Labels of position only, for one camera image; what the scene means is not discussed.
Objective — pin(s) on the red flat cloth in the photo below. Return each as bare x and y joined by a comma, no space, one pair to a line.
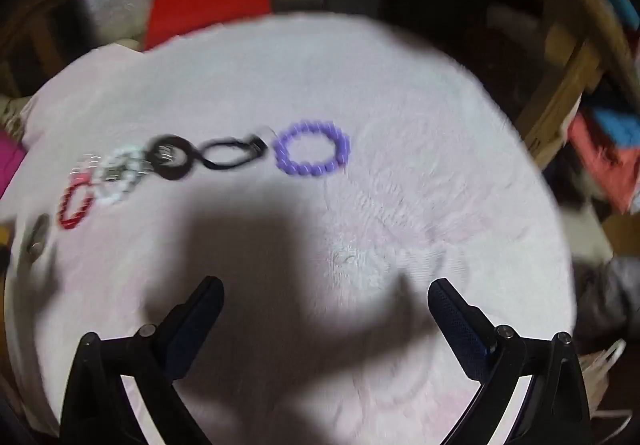
600,160

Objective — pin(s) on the pink cushion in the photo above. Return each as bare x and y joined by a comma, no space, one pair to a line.
7,160

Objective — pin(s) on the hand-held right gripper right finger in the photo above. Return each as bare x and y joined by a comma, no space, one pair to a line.
460,325

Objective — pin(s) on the wooden shelf frame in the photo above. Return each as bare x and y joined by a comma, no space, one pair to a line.
570,75

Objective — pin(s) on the blue flat cloth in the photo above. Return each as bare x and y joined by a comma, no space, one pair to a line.
620,127

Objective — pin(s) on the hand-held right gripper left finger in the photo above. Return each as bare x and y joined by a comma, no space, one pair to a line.
192,325

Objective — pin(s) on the grey cloth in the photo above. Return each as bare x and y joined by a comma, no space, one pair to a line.
610,295

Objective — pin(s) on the black scrunchie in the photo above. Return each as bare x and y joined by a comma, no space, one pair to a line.
175,173

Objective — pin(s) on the white plastic bag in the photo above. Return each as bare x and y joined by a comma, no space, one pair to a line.
600,370

